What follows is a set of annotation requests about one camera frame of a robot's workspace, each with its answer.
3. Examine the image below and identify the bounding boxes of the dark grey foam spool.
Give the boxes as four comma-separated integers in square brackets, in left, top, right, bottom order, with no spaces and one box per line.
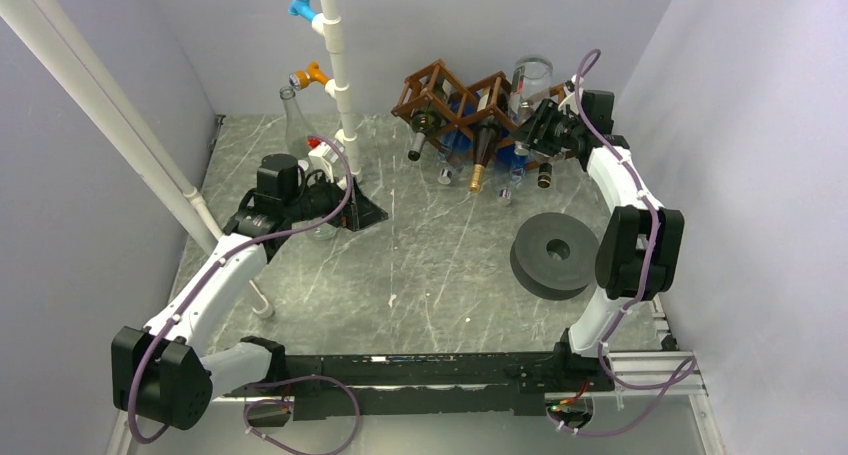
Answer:
[510,212,599,301]

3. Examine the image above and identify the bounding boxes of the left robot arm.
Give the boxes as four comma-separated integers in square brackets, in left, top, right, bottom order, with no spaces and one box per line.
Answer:
[111,154,389,430]

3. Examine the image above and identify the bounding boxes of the green bottle grey cap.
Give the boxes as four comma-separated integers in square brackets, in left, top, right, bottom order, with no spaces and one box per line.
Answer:
[407,103,444,162]

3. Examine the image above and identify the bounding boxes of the brown wooden wine rack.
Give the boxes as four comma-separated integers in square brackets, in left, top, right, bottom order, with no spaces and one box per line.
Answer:
[391,59,592,173]

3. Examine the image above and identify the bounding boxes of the white pvc pipe stand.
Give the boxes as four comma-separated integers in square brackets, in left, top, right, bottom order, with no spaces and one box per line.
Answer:
[320,0,362,178]

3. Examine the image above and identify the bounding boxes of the large clear bottle white stopper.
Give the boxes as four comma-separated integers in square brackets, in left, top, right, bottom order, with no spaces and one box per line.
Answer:
[508,54,553,128]

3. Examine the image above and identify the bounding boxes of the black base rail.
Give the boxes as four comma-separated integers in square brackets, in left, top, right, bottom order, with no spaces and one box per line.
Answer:
[229,341,614,421]

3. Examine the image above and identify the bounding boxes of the brown bottle gold foil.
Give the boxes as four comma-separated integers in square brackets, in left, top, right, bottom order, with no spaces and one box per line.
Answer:
[468,116,503,193]

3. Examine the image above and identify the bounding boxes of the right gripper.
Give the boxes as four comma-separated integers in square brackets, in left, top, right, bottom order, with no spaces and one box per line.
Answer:
[507,99,583,157]

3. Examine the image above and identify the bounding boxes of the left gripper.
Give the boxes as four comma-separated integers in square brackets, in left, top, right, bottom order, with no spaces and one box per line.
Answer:
[284,167,388,232]

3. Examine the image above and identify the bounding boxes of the clear bottle dark label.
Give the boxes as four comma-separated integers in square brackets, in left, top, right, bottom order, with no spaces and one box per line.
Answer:
[279,86,321,164]

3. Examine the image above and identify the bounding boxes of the white diagonal frame pipe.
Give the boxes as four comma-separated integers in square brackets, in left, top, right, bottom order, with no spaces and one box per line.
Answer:
[0,0,276,321]

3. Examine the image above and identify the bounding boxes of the orange tap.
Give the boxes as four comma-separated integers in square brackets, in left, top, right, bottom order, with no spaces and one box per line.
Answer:
[289,61,330,91]

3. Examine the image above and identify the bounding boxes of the clear glass jar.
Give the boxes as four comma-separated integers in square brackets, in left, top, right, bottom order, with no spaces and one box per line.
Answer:
[306,223,339,241]

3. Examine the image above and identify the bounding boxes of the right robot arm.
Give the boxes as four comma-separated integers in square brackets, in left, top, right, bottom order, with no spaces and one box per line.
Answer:
[515,90,685,390]

